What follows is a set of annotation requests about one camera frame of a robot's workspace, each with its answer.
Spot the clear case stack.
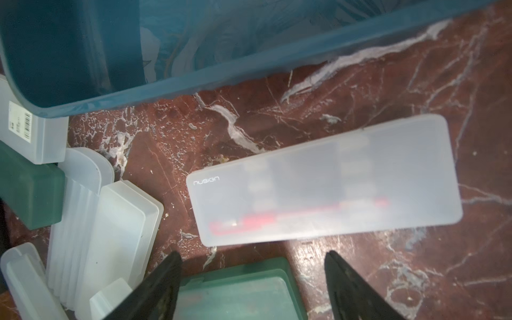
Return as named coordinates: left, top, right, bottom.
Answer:
left=46, top=147, right=114, bottom=311
left=75, top=180, right=164, bottom=319

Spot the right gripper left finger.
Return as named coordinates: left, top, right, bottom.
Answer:
left=106, top=251, right=183, bottom=320

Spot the clear case with red pen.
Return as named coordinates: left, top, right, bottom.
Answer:
left=186, top=114, right=463, bottom=247

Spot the green pencil case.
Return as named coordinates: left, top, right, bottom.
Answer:
left=1, top=143, right=66, bottom=230
left=173, top=257, right=308, bottom=320

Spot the clear case middle stack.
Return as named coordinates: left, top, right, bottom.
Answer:
left=46, top=147, right=114, bottom=311

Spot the clear case lower stack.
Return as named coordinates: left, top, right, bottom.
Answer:
left=75, top=180, right=164, bottom=319

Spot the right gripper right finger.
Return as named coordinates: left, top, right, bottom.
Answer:
left=324, top=251, right=404, bottom=319

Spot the clear rectangular case front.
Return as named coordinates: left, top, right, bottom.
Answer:
left=1, top=243, right=68, bottom=319

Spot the teal plastic tray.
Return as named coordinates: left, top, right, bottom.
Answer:
left=1, top=1, right=487, bottom=118

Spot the clear case with barcode label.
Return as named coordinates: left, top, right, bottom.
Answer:
left=1, top=75, right=69, bottom=165

